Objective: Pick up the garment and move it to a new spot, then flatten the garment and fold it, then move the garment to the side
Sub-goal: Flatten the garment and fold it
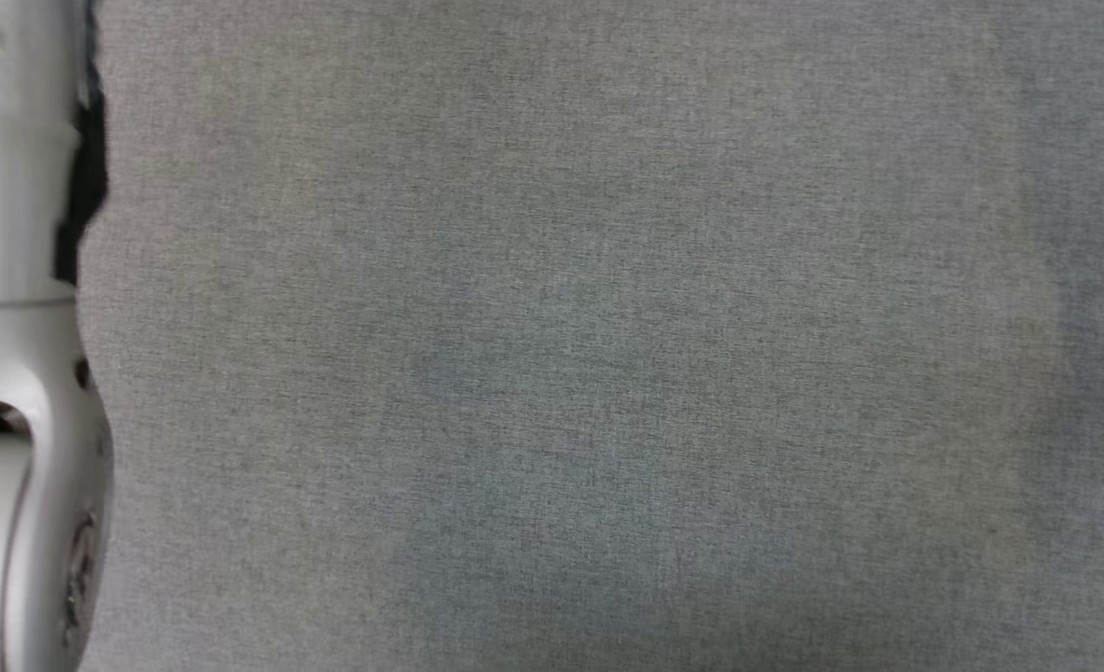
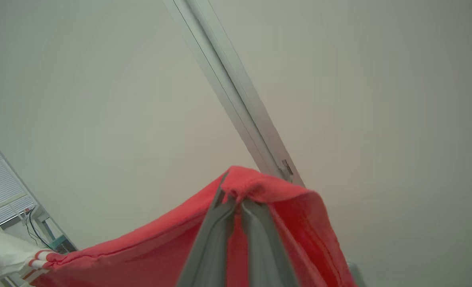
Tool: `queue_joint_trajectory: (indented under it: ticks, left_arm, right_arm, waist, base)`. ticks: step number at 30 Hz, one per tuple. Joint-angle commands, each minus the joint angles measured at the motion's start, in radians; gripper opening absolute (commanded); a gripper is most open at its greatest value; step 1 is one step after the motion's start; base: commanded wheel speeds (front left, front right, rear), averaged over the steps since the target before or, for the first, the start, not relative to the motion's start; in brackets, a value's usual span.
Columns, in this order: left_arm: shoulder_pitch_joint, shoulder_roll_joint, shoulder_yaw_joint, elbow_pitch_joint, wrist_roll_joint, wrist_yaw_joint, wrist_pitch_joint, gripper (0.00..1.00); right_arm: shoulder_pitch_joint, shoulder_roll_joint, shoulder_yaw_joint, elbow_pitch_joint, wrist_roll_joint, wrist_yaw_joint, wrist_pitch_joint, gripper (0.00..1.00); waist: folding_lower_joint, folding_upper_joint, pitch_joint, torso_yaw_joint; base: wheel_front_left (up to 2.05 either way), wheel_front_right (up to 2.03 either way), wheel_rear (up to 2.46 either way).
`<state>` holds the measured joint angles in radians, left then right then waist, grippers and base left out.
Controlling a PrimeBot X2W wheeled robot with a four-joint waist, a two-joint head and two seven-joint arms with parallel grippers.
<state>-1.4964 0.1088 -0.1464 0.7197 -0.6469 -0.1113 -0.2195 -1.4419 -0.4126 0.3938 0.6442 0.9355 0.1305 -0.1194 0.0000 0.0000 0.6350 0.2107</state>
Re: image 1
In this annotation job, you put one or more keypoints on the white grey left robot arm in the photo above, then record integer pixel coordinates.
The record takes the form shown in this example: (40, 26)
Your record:
(10, 373)

